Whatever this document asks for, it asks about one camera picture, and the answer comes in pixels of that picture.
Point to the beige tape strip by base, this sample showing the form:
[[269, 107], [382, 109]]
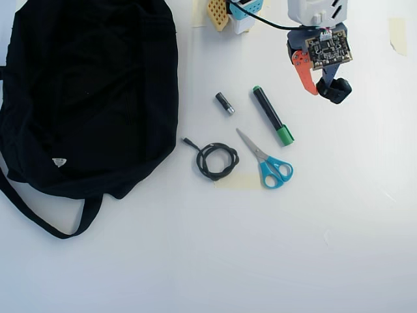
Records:
[[198, 14]]

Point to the bare camera circuit board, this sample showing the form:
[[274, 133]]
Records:
[[329, 50]]

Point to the black fabric bag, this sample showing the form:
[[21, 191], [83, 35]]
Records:
[[84, 98]]

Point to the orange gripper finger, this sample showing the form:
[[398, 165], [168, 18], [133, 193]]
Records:
[[306, 76]]

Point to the short beige masking tape strip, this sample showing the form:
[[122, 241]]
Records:
[[399, 36]]

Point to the navy gripper finger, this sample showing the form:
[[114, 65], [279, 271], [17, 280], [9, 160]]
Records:
[[329, 75]]

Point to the black bike light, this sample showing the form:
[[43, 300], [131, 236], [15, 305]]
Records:
[[337, 91]]

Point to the black marker green cap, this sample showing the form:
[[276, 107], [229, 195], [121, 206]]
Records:
[[270, 112]]

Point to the yellow perforated plastic part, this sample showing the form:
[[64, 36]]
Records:
[[218, 14]]

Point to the long beige masking tape strip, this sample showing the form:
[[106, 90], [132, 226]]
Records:
[[238, 182]]

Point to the black AA battery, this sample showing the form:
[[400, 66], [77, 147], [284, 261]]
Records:
[[224, 103]]

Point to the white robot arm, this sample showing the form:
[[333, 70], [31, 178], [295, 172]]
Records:
[[309, 11]]

